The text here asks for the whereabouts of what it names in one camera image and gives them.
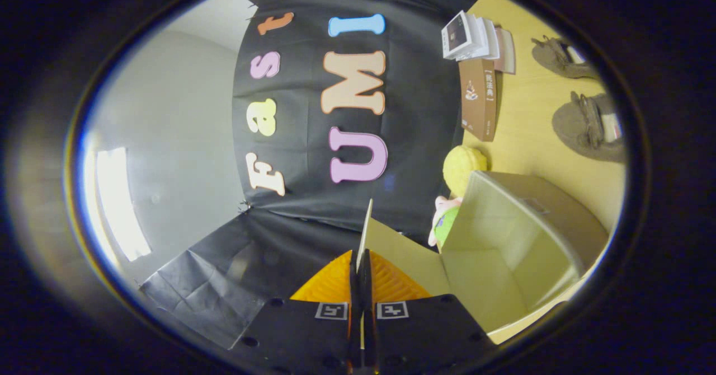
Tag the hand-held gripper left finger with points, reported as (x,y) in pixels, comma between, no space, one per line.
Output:
(302,330)

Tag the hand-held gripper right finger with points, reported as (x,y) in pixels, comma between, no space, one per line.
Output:
(425,330)

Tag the beige fabric storage box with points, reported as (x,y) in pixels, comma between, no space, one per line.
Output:
(514,235)

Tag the brown fuzzy shoe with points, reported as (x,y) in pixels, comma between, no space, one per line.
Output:
(576,129)
(554,59)

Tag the pink green plush toy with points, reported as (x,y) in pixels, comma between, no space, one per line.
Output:
(444,224)

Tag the yellow round plush cushion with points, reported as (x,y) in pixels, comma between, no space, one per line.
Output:
(461,168)

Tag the brown hardcover book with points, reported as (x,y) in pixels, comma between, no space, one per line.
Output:
(475,106)

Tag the pink cover book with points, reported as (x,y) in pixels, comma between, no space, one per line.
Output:
(508,50)

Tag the plain white book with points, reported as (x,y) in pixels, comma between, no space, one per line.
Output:
(485,39)

